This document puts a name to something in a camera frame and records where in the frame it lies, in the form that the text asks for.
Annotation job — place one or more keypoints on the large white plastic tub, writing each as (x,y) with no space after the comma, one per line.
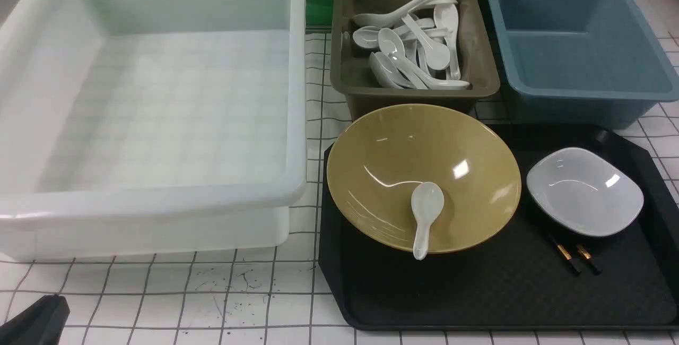
(151,126)

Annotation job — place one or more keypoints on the white spoon left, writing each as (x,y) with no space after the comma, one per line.
(366,37)

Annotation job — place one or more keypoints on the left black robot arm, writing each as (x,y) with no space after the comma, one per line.
(42,323)

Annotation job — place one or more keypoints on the long white spoon top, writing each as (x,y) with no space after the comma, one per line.
(388,19)

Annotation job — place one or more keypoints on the small white square dish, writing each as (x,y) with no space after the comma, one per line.
(584,193)

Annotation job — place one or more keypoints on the yellow noodle bowl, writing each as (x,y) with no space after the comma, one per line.
(377,162)

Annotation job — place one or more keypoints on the blue plastic bin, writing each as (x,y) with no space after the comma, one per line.
(581,61)

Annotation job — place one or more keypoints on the white spoon front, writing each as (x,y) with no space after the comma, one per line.
(392,46)

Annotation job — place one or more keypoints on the olive brown spoon bin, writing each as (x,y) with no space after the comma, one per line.
(370,81)

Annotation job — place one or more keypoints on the white soup spoon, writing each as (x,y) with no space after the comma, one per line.
(427,202)

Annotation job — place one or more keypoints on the white spoon right side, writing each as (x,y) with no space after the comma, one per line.
(447,16)

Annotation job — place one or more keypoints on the black serving tray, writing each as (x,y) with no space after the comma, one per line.
(517,280)

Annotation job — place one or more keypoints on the white spoon centre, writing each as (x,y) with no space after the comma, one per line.
(437,54)

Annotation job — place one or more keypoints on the black chopstick gold band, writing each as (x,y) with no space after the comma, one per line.
(564,254)
(589,259)

